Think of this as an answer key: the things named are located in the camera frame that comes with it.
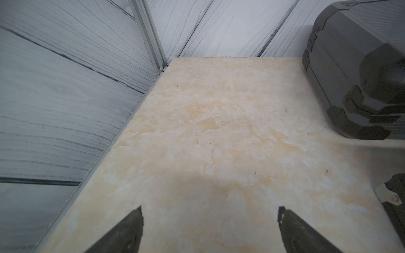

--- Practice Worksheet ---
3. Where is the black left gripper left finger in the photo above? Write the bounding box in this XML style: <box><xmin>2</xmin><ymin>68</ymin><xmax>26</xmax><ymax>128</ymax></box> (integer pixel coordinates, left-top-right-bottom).
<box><xmin>85</xmin><ymin>206</ymin><xmax>144</xmax><ymax>253</ymax></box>

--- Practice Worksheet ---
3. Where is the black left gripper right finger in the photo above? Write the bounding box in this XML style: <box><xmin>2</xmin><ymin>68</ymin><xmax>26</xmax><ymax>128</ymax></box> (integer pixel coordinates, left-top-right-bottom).
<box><xmin>277</xmin><ymin>206</ymin><xmax>341</xmax><ymax>253</ymax></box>

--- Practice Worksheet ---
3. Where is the black poker case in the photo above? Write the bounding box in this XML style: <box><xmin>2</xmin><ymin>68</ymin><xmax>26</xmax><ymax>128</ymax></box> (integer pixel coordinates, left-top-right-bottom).
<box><xmin>374</xmin><ymin>174</ymin><xmax>405</xmax><ymax>246</ymax></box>
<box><xmin>302</xmin><ymin>1</ymin><xmax>405</xmax><ymax>140</ymax></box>

